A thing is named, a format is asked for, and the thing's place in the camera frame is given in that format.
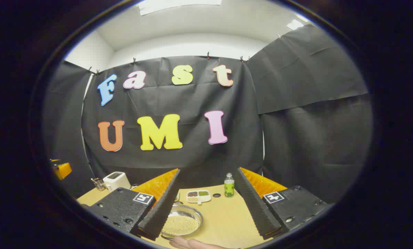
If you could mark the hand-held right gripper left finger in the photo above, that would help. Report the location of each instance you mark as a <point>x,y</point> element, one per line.
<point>165,207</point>

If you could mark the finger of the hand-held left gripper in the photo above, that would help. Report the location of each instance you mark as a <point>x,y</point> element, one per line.
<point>63,170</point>

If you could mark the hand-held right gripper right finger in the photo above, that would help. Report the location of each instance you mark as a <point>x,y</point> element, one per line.
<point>254,207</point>

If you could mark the pile of soybeans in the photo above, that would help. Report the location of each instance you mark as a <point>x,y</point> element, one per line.
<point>180,224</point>

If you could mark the white divided dish of beans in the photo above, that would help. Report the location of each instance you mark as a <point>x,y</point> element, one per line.
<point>192,199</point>

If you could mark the green drink bottle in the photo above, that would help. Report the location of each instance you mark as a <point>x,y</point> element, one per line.
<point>229,188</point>

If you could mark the white toaster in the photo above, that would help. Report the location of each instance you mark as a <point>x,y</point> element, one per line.
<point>118,181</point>

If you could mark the ceiling light panel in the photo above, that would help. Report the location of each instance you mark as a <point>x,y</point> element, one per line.
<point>294,24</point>
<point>178,5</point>

